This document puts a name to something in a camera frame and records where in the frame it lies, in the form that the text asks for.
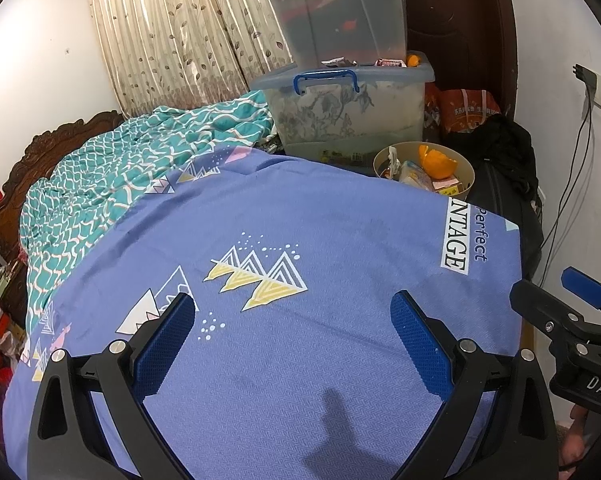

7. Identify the beige leaf-print curtain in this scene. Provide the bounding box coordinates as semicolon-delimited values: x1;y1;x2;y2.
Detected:
83;0;301;118

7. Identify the orange plastic bag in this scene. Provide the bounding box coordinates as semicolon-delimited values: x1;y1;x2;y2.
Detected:
423;82;504;136

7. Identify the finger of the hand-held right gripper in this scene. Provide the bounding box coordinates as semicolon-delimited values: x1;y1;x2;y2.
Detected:
509;279;586;346
561;267;601;328

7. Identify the clear storage box teal lid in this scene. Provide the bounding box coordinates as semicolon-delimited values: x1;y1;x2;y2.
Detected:
257;0;409;68

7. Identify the clear storage box blue handle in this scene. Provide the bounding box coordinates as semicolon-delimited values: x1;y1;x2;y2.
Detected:
250;62;436;163

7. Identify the beige round basket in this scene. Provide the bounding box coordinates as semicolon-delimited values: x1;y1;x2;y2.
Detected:
373;141;476;201

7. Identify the brown wooden door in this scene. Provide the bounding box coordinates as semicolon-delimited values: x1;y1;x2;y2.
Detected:
405;0;519;126

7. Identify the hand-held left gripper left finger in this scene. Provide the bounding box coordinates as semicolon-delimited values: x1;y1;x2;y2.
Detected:
26;291;197;480

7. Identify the black power cable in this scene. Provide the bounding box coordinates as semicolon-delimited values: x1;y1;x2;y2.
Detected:
533;72;599;281

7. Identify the black bag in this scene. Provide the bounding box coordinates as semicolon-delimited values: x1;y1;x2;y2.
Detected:
468;112;544;281

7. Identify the blue printed bedsheet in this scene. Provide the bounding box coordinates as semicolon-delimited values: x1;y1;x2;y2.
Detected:
3;145;526;480

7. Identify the carved wooden headboard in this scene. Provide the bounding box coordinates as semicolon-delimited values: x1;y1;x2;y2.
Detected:
0;110;126;266

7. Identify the person's right hand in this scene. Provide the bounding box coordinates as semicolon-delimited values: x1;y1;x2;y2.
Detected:
561;404;594;466

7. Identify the teal patterned quilt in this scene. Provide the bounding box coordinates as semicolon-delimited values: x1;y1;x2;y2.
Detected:
19;89;276;333

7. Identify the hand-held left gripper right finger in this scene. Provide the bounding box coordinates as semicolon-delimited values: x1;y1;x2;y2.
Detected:
389;290;559;480

